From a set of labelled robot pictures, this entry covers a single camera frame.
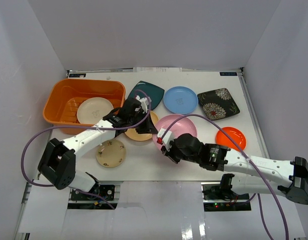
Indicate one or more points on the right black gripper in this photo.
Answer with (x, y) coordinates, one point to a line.
(170, 154)

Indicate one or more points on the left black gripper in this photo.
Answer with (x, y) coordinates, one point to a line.
(145, 124)

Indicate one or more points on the yellow round plate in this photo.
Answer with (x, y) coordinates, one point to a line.
(132, 134)

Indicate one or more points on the pink round plate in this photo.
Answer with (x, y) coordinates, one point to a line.
(183, 126)

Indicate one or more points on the teal square plate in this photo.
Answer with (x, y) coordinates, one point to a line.
(154, 92)

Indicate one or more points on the light blue round plate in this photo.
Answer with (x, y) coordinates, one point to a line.
(180, 100)

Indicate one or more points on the black floral square plate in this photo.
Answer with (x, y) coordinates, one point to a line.
(218, 104)

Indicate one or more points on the cream white round plate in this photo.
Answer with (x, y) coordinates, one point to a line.
(92, 110)

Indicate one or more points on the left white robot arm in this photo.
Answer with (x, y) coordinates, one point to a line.
(58, 163)

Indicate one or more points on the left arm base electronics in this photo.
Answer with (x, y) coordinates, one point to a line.
(81, 201)

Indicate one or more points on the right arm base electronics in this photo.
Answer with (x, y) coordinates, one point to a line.
(217, 197)

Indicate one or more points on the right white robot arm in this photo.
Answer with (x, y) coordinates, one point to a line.
(242, 174)

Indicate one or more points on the orange plastic bin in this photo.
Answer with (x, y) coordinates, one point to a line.
(67, 95)

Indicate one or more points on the orange small round plate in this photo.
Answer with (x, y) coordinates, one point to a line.
(234, 134)

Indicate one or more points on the beige floral small plate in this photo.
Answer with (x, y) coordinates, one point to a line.
(111, 153)

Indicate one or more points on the white papers at back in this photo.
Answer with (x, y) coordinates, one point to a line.
(157, 69)

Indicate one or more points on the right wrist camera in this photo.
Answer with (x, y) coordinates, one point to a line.
(164, 138)

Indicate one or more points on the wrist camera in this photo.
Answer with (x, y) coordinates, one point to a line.
(164, 138)
(145, 102)

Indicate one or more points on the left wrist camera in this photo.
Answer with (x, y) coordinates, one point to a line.
(145, 102)

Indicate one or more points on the aluminium table frame rail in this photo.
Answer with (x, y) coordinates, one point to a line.
(248, 123)

